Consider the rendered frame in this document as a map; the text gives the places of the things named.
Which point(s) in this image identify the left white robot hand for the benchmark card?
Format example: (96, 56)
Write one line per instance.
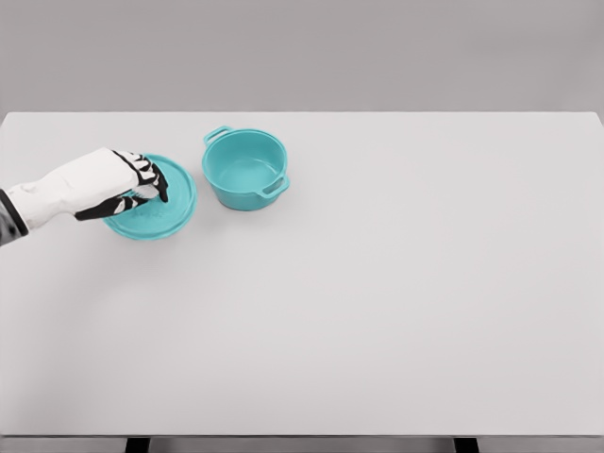
(99, 178)

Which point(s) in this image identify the teal pot lid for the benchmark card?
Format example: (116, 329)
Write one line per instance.
(165, 214)

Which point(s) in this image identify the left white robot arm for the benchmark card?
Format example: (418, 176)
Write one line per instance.
(28, 205)

